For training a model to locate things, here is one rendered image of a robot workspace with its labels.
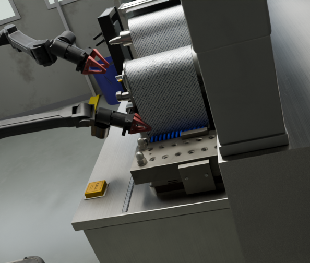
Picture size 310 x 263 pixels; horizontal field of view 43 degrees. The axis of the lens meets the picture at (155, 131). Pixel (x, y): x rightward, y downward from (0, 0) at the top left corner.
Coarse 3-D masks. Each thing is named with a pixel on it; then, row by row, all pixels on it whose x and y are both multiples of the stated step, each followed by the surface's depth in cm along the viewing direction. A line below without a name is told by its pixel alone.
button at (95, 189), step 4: (104, 180) 149; (88, 184) 150; (92, 184) 149; (96, 184) 148; (100, 184) 148; (104, 184) 148; (88, 188) 148; (92, 188) 147; (96, 188) 146; (100, 188) 145; (104, 188) 147; (88, 192) 145; (92, 192) 145; (96, 192) 144; (100, 192) 144; (88, 196) 146; (92, 196) 146; (96, 196) 145
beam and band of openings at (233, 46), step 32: (192, 0) 39; (224, 0) 39; (256, 0) 38; (192, 32) 41; (224, 32) 40; (256, 32) 40; (224, 64) 42; (256, 64) 42; (224, 96) 44; (256, 96) 44; (224, 128) 46; (256, 128) 46
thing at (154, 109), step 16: (160, 96) 136; (176, 96) 136; (192, 96) 135; (144, 112) 140; (160, 112) 139; (176, 112) 139; (192, 112) 138; (160, 128) 143; (176, 128) 142; (192, 128) 141
